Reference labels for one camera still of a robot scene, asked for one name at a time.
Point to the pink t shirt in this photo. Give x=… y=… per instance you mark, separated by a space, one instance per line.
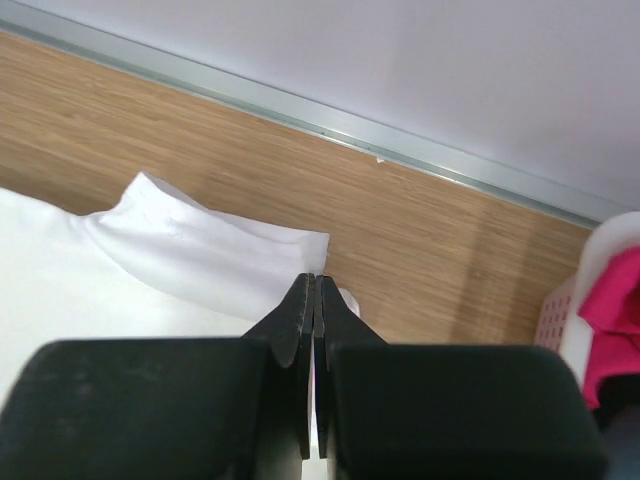
x=611 y=309

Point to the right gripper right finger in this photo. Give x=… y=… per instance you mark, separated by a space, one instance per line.
x=394 y=411

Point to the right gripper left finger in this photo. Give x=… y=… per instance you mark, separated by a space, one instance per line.
x=167 y=408

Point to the white t shirt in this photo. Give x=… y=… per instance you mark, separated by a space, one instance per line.
x=156 y=265

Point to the white laundry basket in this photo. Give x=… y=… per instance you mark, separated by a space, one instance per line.
x=560 y=327

